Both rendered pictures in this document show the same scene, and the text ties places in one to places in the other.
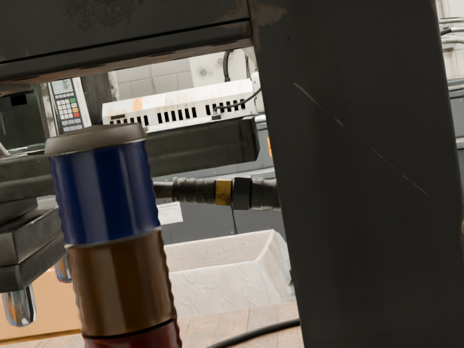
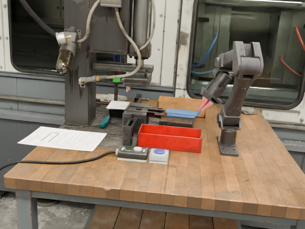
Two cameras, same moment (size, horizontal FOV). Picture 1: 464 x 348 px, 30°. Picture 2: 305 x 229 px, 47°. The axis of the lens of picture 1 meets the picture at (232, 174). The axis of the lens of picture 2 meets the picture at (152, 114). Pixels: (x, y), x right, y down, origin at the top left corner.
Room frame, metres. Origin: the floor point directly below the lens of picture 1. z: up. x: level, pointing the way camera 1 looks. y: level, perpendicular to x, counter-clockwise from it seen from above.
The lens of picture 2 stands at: (2.15, 0.26, 1.42)
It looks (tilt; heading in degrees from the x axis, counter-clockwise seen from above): 16 degrees down; 180
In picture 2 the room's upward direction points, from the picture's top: 4 degrees clockwise
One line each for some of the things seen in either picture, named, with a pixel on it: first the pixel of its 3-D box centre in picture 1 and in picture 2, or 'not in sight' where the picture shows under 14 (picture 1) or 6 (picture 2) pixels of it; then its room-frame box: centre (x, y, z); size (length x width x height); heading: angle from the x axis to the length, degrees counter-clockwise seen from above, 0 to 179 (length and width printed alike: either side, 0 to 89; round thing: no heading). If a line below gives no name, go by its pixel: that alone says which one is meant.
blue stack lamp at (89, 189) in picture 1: (104, 190); (117, 57); (0.33, 0.05, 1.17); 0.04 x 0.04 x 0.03
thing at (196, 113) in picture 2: not in sight; (184, 109); (0.63, 0.39, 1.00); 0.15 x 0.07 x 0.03; 85
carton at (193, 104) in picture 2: not in sight; (181, 107); (0.32, 0.40, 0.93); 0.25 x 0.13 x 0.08; 86
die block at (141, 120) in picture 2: not in sight; (136, 118); (0.59, 0.18, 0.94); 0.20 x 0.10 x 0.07; 176
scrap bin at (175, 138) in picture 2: not in sight; (169, 137); (0.81, 0.33, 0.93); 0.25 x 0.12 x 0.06; 86
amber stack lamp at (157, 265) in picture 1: (121, 278); not in sight; (0.33, 0.05, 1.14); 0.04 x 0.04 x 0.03
